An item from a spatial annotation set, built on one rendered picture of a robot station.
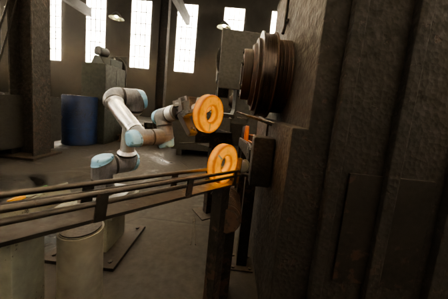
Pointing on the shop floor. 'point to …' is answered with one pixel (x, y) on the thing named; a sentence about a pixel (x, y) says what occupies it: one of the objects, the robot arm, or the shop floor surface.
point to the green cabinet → (92, 86)
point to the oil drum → (79, 120)
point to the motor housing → (234, 210)
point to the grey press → (246, 38)
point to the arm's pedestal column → (112, 242)
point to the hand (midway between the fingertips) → (209, 108)
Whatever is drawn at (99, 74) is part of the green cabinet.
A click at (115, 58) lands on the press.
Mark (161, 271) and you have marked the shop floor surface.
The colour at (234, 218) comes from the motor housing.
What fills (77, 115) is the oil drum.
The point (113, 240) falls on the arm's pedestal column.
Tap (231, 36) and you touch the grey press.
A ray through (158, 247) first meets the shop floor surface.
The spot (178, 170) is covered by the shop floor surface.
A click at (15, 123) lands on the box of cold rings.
